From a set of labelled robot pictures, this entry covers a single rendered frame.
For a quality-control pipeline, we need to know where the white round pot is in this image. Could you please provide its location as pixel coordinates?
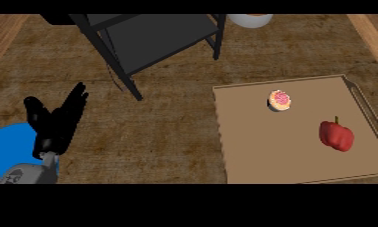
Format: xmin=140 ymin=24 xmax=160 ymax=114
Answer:
xmin=226 ymin=13 xmax=275 ymax=29

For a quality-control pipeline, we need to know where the blue round plate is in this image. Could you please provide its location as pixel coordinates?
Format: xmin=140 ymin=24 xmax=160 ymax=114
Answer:
xmin=0 ymin=122 xmax=61 ymax=182

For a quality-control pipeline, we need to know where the black tiered shelf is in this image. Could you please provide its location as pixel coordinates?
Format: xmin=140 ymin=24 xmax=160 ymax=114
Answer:
xmin=40 ymin=13 xmax=229 ymax=102

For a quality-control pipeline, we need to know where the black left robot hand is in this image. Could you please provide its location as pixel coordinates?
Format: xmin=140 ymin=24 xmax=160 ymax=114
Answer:
xmin=22 ymin=81 xmax=90 ymax=161

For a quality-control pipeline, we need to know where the red bell pepper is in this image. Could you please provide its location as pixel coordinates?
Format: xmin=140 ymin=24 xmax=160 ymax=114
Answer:
xmin=318 ymin=115 xmax=356 ymax=153

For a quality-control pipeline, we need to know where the brown tray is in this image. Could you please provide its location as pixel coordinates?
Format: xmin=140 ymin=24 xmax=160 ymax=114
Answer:
xmin=211 ymin=74 xmax=378 ymax=185

